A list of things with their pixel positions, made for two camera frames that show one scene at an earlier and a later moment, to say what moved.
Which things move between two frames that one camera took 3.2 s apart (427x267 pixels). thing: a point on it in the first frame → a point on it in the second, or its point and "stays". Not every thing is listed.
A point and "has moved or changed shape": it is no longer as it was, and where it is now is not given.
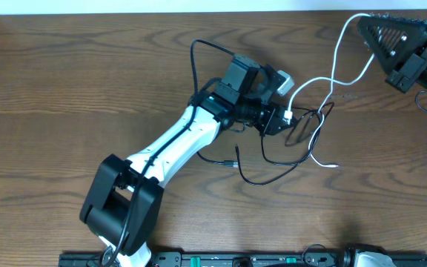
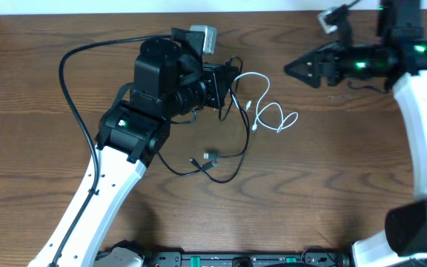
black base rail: (170, 259) stays
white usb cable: (288, 113) has moved or changed shape
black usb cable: (229, 163) → (211, 156)
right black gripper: (414, 33) → (331, 53)
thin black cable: (289, 171) → (237, 168)
